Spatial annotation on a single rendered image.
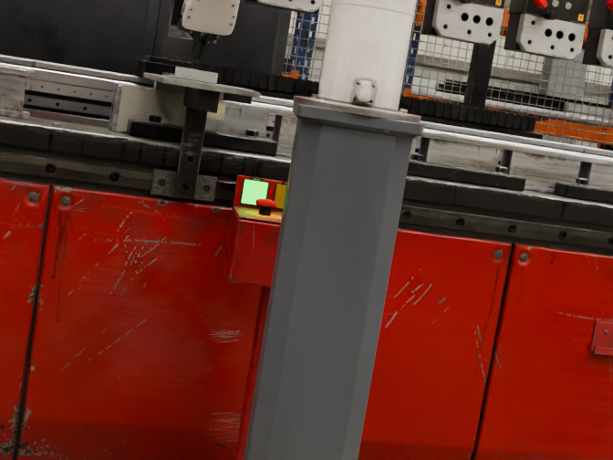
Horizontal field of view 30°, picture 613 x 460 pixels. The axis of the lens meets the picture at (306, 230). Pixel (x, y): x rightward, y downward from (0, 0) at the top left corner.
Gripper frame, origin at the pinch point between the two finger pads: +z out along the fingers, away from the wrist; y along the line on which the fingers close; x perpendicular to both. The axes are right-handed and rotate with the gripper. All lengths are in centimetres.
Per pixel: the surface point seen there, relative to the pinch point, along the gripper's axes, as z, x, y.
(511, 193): 11, 18, -69
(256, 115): 12.6, 3.1, -15.0
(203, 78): 3.6, 4.7, -1.5
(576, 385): 42, 43, -93
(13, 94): 15.2, 4.8, 33.7
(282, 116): 12.2, 2.7, -20.4
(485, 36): -7, -11, -62
